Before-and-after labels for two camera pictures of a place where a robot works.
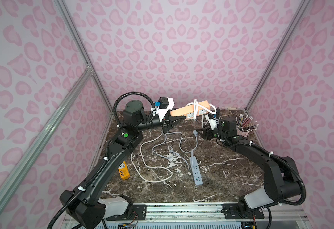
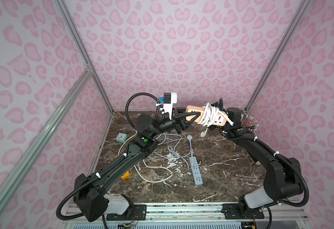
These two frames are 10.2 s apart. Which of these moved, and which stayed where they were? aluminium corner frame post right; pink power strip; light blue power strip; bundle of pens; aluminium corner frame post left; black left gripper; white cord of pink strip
Moved: pink power strip; white cord of pink strip; black left gripper
Stayed: bundle of pens; light blue power strip; aluminium corner frame post right; aluminium corner frame post left
